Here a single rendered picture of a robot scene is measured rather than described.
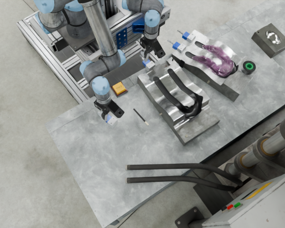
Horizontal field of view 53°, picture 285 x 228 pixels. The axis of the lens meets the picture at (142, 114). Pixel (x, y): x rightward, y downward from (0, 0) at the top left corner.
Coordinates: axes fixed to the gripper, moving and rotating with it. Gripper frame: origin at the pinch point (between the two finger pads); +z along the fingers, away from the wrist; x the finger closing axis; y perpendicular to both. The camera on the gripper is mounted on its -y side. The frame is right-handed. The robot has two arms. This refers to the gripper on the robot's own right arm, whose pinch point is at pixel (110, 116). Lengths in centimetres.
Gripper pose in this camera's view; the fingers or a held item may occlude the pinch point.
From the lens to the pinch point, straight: 161.1
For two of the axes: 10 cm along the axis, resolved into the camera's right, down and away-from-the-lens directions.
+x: -6.3, 7.1, -3.1
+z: -0.1, 3.9, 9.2
